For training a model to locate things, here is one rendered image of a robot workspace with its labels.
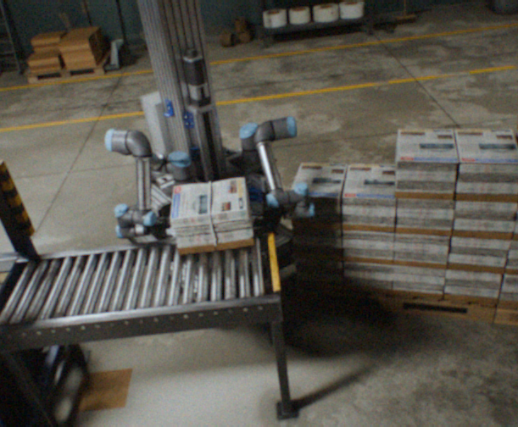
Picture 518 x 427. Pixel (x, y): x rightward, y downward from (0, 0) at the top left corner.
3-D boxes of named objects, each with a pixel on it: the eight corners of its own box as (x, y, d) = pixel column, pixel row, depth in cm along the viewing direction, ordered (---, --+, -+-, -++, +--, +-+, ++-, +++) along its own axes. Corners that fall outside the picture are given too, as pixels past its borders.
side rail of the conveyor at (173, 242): (273, 245, 267) (271, 226, 260) (274, 251, 263) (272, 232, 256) (27, 273, 271) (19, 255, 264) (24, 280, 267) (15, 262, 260)
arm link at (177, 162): (187, 180, 287) (183, 159, 279) (167, 179, 291) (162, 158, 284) (196, 170, 296) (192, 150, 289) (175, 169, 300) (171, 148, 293)
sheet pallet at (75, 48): (114, 58, 853) (105, 24, 822) (104, 74, 785) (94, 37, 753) (45, 68, 857) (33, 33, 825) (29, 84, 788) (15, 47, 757)
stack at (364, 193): (307, 264, 355) (300, 161, 309) (487, 279, 323) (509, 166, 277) (297, 302, 325) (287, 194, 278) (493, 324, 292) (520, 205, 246)
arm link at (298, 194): (289, 192, 252) (291, 210, 259) (310, 187, 254) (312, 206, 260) (285, 185, 259) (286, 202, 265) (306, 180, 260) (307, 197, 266)
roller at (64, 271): (76, 262, 263) (73, 254, 260) (49, 329, 224) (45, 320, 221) (67, 263, 263) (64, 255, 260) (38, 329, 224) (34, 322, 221)
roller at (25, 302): (52, 264, 263) (48, 257, 260) (20, 331, 224) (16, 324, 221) (42, 265, 263) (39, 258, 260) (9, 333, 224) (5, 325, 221)
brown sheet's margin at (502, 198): (449, 164, 284) (450, 158, 282) (505, 165, 277) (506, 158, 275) (455, 201, 254) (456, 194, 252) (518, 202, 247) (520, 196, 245)
